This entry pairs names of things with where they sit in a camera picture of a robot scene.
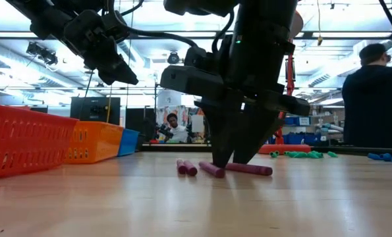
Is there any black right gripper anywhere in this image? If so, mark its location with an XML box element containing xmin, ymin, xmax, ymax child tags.
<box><xmin>159</xmin><ymin>32</ymin><xmax>312</xmax><ymax>169</ymax></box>

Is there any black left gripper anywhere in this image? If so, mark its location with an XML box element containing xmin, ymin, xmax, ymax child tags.
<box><xmin>63</xmin><ymin>9</ymin><xmax>140</xmax><ymax>86</ymax></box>

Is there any orange plastic basket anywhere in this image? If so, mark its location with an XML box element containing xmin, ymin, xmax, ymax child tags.
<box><xmin>65</xmin><ymin>120</ymin><xmax>125</xmax><ymax>165</ymax></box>

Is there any blue plastic basket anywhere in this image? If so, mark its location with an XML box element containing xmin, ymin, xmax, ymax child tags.
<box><xmin>117</xmin><ymin>128</ymin><xmax>140</xmax><ymax>157</ymax></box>

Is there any red plastic basket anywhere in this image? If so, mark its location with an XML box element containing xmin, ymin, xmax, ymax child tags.
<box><xmin>0</xmin><ymin>102</ymin><xmax>80</xmax><ymax>181</ymax></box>

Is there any white monitor back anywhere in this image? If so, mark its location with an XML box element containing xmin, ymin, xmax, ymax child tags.
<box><xmin>191</xmin><ymin>114</ymin><xmax>205</xmax><ymax>134</ymax></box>

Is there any black screen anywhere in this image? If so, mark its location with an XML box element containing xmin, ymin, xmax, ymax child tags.
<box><xmin>70</xmin><ymin>96</ymin><xmax>121</xmax><ymax>126</ymax></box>

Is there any colourful mural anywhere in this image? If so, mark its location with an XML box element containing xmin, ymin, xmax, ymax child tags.
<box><xmin>155</xmin><ymin>105</ymin><xmax>210</xmax><ymax>144</ymax></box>

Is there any blue storage bin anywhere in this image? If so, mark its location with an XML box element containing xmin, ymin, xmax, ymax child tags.
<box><xmin>283</xmin><ymin>116</ymin><xmax>312</xmax><ymax>126</ymax></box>

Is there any person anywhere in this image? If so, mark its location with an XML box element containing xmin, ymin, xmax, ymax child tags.
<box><xmin>165</xmin><ymin>113</ymin><xmax>190</xmax><ymax>144</ymax></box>
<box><xmin>341</xmin><ymin>43</ymin><xmax>392</xmax><ymax>149</ymax></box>

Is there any black panel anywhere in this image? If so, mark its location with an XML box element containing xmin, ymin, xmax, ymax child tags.
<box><xmin>125</xmin><ymin>107</ymin><xmax>157</xmax><ymax>142</ymax></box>

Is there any black ceiling spotlight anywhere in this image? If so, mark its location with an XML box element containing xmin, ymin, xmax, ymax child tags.
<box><xmin>167</xmin><ymin>51</ymin><xmax>181</xmax><ymax>65</ymax></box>
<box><xmin>26</xmin><ymin>41</ymin><xmax>59</xmax><ymax>66</ymax></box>

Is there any red desk lamp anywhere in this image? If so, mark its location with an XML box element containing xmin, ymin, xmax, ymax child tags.
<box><xmin>257</xmin><ymin>9</ymin><xmax>312</xmax><ymax>155</ymax></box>

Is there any long wooden table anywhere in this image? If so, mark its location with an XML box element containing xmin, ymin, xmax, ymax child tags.
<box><xmin>325</xmin><ymin>132</ymin><xmax>345</xmax><ymax>146</ymax></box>

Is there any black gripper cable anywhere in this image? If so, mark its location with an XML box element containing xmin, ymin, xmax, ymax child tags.
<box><xmin>107</xmin><ymin>0</ymin><xmax>200</xmax><ymax>49</ymax></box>

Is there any black aluminium table frame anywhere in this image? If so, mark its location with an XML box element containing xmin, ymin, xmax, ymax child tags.
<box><xmin>139</xmin><ymin>144</ymin><xmax>392</xmax><ymax>157</ymax></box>

